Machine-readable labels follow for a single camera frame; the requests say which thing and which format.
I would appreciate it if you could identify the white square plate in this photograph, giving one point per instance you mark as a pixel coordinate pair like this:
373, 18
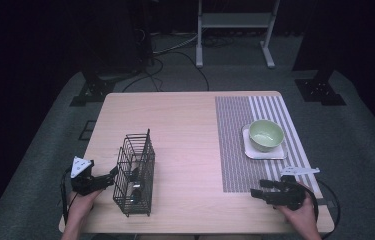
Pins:
275, 155

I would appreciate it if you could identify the green bowl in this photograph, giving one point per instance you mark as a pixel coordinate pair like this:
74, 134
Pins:
265, 135

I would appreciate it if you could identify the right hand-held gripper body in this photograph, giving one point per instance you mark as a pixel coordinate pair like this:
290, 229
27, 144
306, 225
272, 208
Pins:
290, 195

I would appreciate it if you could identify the black stand base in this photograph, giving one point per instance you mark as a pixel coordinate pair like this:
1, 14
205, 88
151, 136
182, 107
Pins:
320, 90
91, 91

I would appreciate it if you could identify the person's right hand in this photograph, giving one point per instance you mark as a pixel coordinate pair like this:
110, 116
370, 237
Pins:
300, 216

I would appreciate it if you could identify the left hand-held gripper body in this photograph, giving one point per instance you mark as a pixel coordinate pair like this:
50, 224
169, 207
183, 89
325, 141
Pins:
83, 181

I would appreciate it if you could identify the person's left hand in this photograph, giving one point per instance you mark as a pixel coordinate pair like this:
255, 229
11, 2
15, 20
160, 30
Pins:
82, 203

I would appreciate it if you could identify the dark utensil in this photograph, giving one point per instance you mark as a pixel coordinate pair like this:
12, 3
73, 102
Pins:
136, 186

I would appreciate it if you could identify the grey striped placemat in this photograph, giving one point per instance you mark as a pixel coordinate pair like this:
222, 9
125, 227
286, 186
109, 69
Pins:
235, 156

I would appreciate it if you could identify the white metal stand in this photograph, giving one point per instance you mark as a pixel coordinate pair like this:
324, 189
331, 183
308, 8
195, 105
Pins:
235, 20

